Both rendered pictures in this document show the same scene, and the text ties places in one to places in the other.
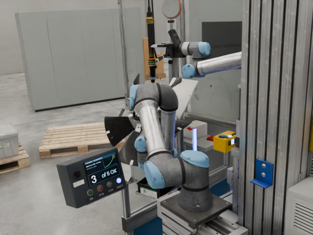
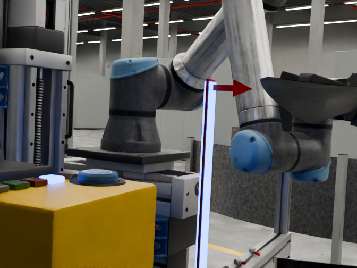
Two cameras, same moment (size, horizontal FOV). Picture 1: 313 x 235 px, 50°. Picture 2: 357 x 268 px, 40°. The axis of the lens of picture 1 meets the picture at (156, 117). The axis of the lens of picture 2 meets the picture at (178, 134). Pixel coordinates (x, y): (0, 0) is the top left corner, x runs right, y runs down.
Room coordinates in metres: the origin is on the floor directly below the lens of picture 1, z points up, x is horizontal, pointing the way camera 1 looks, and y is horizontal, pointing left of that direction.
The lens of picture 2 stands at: (2.48, -0.54, 1.15)
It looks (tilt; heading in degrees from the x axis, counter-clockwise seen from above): 3 degrees down; 157
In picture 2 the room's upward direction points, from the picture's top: 3 degrees clockwise
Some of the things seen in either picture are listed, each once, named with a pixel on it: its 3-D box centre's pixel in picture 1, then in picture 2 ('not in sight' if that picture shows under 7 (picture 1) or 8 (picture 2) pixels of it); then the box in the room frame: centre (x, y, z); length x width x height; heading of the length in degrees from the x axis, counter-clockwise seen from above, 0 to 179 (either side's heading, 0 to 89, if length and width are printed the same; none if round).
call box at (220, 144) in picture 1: (227, 142); (66, 242); (2.03, -0.45, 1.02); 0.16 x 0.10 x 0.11; 131
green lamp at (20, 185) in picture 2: not in sight; (15, 185); (2.03, -0.49, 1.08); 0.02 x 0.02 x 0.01; 41
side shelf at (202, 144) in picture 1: (198, 140); not in sight; (2.56, -0.33, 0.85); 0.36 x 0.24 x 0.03; 41
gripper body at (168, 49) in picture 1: (175, 49); not in sight; (1.99, -0.13, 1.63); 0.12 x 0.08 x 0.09; 51
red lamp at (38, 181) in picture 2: not in sight; (34, 182); (2.02, -0.48, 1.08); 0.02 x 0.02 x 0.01; 41
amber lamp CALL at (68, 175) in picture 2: not in sight; (70, 175); (1.97, -0.44, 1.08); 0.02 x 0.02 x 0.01; 41
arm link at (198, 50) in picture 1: (199, 49); not in sight; (1.89, -0.26, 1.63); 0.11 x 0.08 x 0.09; 51
